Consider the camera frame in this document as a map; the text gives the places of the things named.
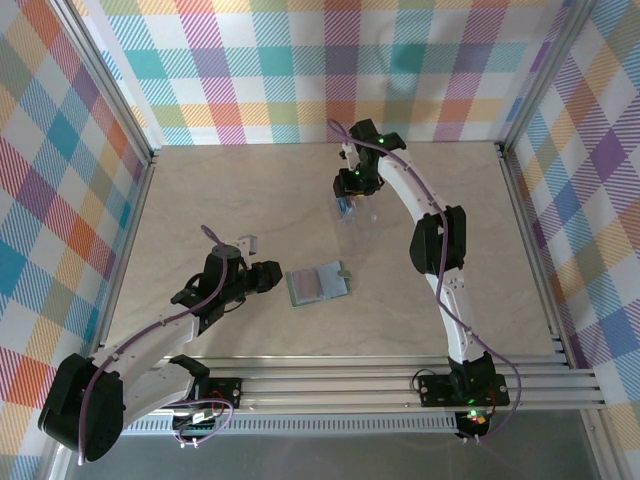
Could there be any clear acrylic card box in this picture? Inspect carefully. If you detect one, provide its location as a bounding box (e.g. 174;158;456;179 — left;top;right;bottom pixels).
330;192;381;236

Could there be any grey metal panel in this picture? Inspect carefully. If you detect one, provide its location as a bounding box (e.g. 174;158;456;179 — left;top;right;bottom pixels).
47;433;609;480

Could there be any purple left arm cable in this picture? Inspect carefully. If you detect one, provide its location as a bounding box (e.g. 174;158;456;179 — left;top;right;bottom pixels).
77;224;236;469

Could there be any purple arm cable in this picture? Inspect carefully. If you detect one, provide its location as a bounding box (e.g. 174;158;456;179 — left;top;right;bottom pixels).
327;118;526;446
77;224;236;469

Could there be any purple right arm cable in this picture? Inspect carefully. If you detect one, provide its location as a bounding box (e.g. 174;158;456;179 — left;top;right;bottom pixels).
327;118;526;446

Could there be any aluminium table edge rail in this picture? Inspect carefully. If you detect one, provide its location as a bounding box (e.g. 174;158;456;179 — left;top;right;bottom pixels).
92;355;571;374

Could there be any aluminium left side rail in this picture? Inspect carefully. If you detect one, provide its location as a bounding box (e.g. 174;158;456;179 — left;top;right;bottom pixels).
87;149;162;374

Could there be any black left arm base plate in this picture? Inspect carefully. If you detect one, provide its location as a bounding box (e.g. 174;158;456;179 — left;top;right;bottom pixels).
169;377;245;412

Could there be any aluminium frame beam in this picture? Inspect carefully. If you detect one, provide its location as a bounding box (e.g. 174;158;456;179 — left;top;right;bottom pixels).
55;369;609;415

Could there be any slotted grey cable duct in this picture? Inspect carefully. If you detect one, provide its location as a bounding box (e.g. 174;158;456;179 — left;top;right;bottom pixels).
119;418;461;437

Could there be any aluminium right side rail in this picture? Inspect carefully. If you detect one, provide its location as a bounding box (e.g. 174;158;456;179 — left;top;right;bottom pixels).
494;142;576;371

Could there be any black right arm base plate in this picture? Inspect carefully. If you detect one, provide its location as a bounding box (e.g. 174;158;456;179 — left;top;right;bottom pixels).
417;372;511;407

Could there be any aluminium right frame post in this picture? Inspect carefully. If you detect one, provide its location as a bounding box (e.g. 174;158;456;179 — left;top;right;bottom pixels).
494;0;601;161

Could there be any aluminium frame post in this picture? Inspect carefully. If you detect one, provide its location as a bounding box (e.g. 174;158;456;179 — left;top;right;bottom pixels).
494;0;601;161
47;0;161;169

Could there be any aluminium left frame post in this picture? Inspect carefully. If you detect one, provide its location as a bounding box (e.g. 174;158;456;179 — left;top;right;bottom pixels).
47;0;161;169

